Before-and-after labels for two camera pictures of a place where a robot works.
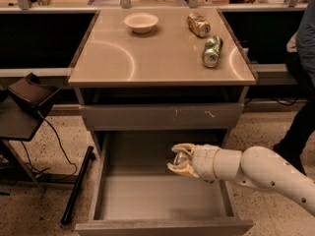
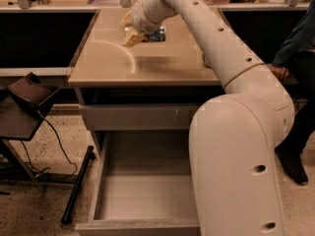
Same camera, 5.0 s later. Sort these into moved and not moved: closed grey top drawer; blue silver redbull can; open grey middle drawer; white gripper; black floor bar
Moved: white gripper; blue silver redbull can
Not moved: black floor bar; open grey middle drawer; closed grey top drawer
